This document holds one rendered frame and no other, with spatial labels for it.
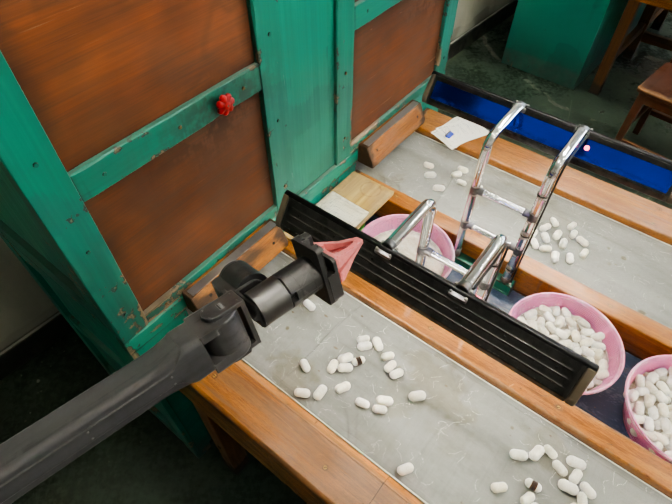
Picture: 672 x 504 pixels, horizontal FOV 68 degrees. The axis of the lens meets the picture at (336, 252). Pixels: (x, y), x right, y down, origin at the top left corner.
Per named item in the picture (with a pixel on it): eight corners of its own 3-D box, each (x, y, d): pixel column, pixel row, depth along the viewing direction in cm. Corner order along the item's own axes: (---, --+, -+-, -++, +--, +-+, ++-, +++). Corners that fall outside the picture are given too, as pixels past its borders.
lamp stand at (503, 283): (507, 296, 134) (566, 170, 100) (443, 261, 142) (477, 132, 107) (536, 254, 143) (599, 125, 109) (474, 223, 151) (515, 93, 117)
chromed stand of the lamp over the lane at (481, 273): (430, 409, 114) (471, 300, 79) (360, 361, 122) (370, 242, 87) (470, 351, 123) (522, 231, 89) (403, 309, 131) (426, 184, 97)
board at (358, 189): (324, 263, 130) (324, 260, 129) (281, 236, 136) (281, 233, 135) (394, 194, 146) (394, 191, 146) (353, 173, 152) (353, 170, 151)
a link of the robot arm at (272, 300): (264, 338, 68) (251, 307, 65) (240, 317, 73) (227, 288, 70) (303, 310, 71) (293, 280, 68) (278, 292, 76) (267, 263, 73)
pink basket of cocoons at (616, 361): (610, 425, 111) (629, 408, 104) (490, 392, 116) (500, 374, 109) (605, 327, 128) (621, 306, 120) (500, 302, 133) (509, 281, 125)
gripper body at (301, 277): (316, 283, 80) (279, 308, 77) (300, 231, 74) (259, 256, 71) (341, 299, 75) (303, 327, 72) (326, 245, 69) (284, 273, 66)
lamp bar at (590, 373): (572, 409, 76) (591, 389, 71) (274, 226, 101) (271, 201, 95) (591, 371, 80) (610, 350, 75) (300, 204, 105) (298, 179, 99)
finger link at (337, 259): (352, 256, 83) (309, 286, 79) (343, 220, 79) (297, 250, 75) (380, 271, 78) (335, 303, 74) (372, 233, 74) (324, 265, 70)
